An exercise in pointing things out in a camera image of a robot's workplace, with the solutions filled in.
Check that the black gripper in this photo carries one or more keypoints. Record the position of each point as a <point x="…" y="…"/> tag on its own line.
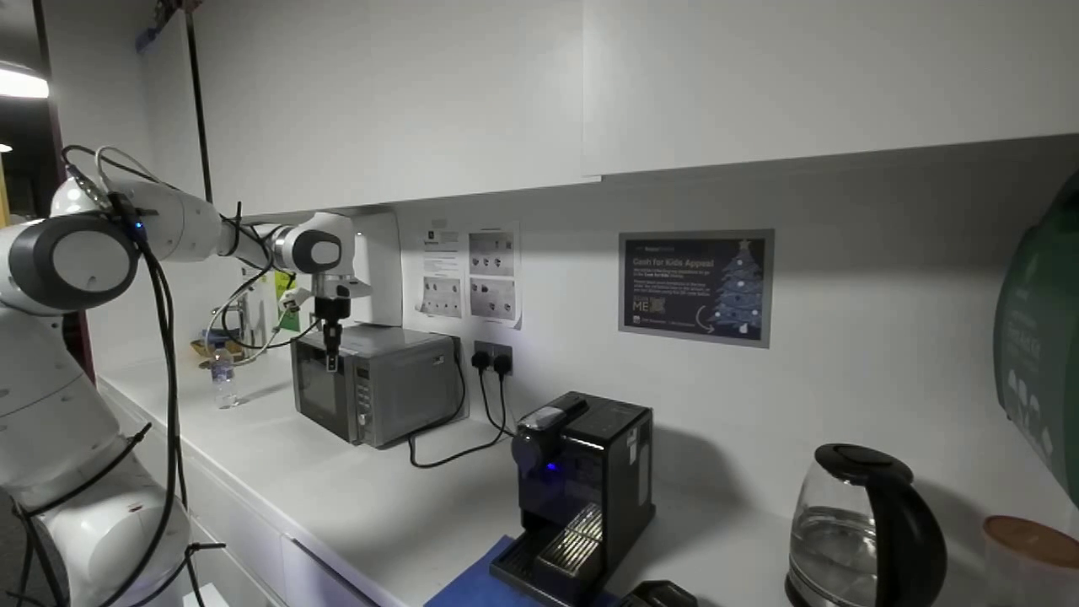
<point x="331" y="311"/>

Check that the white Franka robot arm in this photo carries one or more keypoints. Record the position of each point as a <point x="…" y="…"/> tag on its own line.
<point x="68" y="263"/>

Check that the silver microwave body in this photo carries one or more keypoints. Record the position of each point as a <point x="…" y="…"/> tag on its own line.
<point x="415" y="383"/>

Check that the white base cabinet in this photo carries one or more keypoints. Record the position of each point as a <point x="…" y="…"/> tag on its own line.
<point x="270" y="540"/>

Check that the black vertical strip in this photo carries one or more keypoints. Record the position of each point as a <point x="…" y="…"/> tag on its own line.
<point x="200" y="101"/>

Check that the blue mat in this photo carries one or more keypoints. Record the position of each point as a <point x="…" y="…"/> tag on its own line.
<point x="475" y="583"/>

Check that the black coffee machine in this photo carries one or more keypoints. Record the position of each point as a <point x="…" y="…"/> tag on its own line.
<point x="594" y="473"/>

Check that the ceiling light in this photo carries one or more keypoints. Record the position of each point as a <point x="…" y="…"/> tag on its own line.
<point x="23" y="81"/>

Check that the black plastic object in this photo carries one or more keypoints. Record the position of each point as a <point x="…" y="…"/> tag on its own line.
<point x="659" y="596"/>

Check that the green sign white text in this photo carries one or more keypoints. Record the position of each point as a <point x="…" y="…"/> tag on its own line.
<point x="1040" y="350"/>

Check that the brown cork round lid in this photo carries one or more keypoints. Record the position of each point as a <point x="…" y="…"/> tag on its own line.
<point x="1032" y="540"/>

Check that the yellow green wall poster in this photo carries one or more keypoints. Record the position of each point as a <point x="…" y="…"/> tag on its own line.
<point x="288" y="302"/>

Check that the black wall socket with plugs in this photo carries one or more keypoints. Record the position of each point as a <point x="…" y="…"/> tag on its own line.
<point x="493" y="360"/>

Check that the white wall cabinet row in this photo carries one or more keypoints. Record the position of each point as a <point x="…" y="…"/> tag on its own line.
<point x="450" y="101"/>

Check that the dark framed wall notice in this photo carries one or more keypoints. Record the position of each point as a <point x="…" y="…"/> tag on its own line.
<point x="695" y="287"/>

